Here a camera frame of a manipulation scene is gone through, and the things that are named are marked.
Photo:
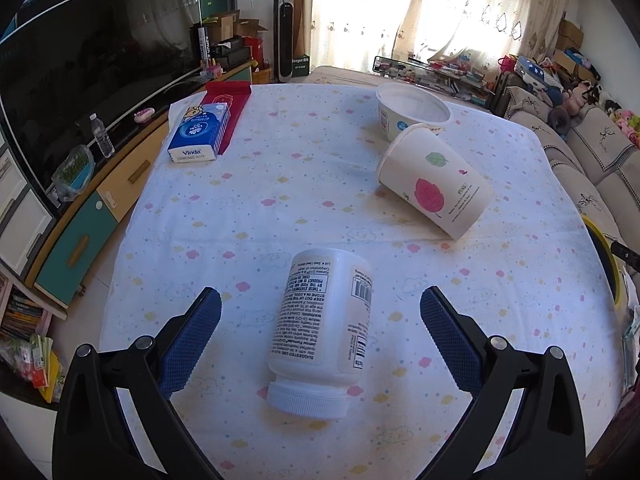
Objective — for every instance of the pink oval case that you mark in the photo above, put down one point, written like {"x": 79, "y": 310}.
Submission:
{"x": 144, "y": 115}

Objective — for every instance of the yellow rimmed trash bin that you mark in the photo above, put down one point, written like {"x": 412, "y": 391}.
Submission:
{"x": 607, "y": 260}

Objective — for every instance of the cream patterned curtain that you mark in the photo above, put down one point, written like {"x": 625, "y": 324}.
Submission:
{"x": 440, "y": 5}

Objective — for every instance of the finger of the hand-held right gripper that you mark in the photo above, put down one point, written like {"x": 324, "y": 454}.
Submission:
{"x": 629, "y": 259}

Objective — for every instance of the clear water bottle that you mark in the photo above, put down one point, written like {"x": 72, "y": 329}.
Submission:
{"x": 102, "y": 137}

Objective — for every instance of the green box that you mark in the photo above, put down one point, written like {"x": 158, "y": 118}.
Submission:
{"x": 300, "y": 66}

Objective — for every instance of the white plastic tub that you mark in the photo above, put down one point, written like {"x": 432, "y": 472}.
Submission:
{"x": 410, "y": 107}

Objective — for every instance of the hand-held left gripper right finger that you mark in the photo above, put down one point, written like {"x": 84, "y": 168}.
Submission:
{"x": 450, "y": 340}

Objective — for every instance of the open cardboard box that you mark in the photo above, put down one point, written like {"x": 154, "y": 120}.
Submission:
{"x": 227, "y": 25}

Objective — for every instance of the white pill bottle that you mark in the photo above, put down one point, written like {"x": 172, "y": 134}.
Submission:
{"x": 320, "y": 330}

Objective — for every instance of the pile of plush toys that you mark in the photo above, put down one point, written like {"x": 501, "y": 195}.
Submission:
{"x": 605, "y": 105}

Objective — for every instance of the plastic bags with packets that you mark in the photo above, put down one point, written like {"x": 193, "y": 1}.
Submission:
{"x": 30, "y": 365}

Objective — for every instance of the black and white tower fan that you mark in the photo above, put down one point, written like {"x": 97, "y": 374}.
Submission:
{"x": 283, "y": 37}

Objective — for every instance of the teal and yellow television cabinet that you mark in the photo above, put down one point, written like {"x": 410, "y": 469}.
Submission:
{"x": 85, "y": 240}

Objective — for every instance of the beige sofa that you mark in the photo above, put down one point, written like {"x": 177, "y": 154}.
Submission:
{"x": 575, "y": 155}

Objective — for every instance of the glass coffee table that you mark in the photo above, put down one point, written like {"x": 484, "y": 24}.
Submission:
{"x": 435, "y": 72}

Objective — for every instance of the blue tissue pack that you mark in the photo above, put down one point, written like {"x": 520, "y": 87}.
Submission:
{"x": 197, "y": 132}

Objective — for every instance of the blue star print bag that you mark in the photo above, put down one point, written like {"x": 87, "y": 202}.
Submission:
{"x": 532, "y": 70}

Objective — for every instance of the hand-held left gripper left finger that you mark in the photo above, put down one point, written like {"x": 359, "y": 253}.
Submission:
{"x": 192, "y": 340}

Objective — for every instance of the clear plastic bag on cabinet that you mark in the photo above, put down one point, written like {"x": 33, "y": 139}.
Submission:
{"x": 74, "y": 172}

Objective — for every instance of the row of books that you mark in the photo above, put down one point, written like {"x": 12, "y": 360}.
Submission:
{"x": 22, "y": 310}

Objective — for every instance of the white drawer cabinet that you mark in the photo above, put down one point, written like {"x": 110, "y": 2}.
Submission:
{"x": 20, "y": 220}

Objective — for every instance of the paper cup with leaf print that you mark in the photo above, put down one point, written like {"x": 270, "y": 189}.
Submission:
{"x": 435, "y": 180}

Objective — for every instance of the red paper packet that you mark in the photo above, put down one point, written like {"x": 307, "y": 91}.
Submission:
{"x": 235, "y": 97}

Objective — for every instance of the white dotted tablecloth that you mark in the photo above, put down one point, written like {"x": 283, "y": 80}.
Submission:
{"x": 320, "y": 200}

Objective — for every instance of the large black television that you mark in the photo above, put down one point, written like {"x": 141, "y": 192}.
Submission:
{"x": 90, "y": 60}

